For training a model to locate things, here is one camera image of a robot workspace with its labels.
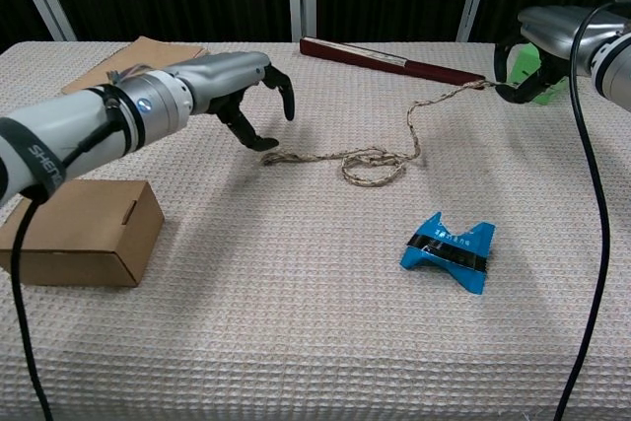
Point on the beige waffle tablecloth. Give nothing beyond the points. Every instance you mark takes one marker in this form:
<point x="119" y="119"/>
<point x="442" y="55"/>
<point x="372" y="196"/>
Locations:
<point x="296" y="317"/>

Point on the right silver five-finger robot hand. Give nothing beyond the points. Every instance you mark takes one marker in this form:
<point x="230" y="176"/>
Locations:
<point x="557" y="29"/>

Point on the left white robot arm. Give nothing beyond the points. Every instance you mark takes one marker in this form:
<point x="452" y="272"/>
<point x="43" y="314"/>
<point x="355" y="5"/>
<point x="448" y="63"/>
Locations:
<point x="89" y="118"/>

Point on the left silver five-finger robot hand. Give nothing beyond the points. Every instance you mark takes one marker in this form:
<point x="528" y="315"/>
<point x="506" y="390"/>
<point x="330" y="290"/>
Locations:
<point x="222" y="78"/>

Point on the brown spiral notebook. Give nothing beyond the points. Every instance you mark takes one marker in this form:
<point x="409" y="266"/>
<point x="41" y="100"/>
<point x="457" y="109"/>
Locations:
<point x="148" y="53"/>

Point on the green numbered cube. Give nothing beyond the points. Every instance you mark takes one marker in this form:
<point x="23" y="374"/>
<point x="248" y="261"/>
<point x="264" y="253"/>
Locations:
<point x="530" y="58"/>

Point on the blue snack packet black band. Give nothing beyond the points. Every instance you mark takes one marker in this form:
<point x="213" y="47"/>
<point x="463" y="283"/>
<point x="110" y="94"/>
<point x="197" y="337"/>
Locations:
<point x="429" y="265"/>

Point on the small closed cardboard box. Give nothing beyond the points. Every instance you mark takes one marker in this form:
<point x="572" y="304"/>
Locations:
<point x="89" y="233"/>

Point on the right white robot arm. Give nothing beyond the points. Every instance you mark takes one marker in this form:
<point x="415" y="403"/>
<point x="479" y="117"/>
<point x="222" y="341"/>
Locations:
<point x="613" y="71"/>

